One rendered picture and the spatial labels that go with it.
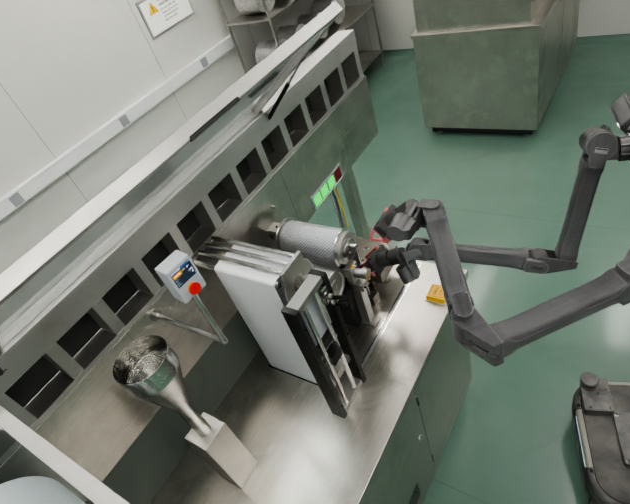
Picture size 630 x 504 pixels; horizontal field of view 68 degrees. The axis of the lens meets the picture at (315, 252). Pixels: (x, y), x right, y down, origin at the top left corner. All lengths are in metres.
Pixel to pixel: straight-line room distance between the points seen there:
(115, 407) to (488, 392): 1.83
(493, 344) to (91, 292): 0.99
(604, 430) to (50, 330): 2.05
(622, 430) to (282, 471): 1.39
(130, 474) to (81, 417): 0.30
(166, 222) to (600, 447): 1.86
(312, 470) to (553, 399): 1.45
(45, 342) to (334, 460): 0.89
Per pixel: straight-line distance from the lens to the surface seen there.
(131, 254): 1.41
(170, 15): 4.53
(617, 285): 1.15
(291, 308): 1.24
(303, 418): 1.69
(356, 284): 1.66
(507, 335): 1.04
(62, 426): 1.46
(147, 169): 0.91
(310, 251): 1.65
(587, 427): 2.36
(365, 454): 1.58
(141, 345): 1.29
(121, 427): 1.58
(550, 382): 2.73
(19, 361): 1.33
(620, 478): 2.29
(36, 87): 3.85
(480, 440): 2.56
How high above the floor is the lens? 2.31
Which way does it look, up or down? 40 degrees down
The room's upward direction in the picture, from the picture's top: 21 degrees counter-clockwise
